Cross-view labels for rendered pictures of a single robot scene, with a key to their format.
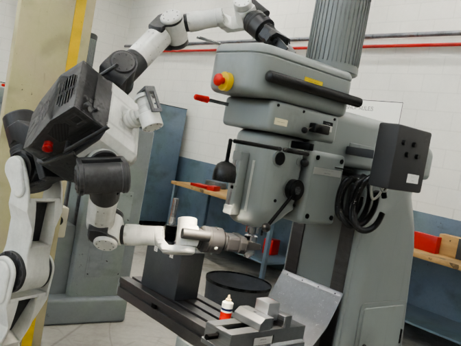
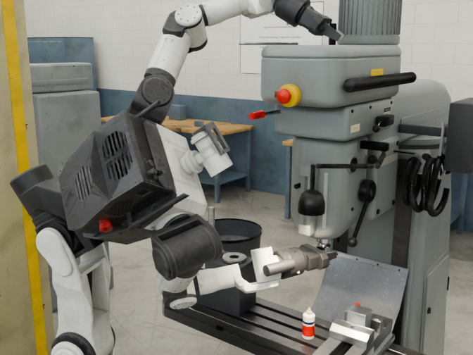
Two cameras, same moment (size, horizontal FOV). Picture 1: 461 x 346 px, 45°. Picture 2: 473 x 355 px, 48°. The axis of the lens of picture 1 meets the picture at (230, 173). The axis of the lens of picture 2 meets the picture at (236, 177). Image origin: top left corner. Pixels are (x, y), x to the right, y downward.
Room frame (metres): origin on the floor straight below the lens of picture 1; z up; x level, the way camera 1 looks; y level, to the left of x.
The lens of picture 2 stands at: (0.42, 0.50, 1.89)
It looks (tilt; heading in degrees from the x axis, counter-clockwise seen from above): 14 degrees down; 348
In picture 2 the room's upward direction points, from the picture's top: straight up
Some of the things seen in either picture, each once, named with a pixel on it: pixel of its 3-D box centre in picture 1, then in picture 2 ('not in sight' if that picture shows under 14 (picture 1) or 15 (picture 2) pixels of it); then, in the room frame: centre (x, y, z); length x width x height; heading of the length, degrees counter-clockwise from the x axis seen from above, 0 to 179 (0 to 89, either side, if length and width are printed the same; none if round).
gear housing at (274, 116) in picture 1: (280, 120); (336, 115); (1.95, -0.14, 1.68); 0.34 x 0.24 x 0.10; 131
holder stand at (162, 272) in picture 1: (172, 267); (222, 279); (2.23, 0.16, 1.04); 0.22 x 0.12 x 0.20; 46
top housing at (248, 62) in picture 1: (282, 82); (333, 72); (1.93, -0.12, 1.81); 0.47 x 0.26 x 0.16; 131
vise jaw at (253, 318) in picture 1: (253, 317); (351, 332); (1.78, -0.16, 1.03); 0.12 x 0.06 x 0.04; 42
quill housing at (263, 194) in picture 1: (262, 178); (327, 183); (1.93, -0.11, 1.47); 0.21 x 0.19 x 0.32; 41
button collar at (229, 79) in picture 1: (225, 81); (289, 95); (1.78, 0.07, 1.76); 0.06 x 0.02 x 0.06; 41
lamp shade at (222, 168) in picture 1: (225, 171); (311, 201); (1.71, 0.02, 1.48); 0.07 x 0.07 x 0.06
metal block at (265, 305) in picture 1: (266, 309); (359, 318); (1.82, -0.20, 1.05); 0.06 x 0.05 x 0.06; 42
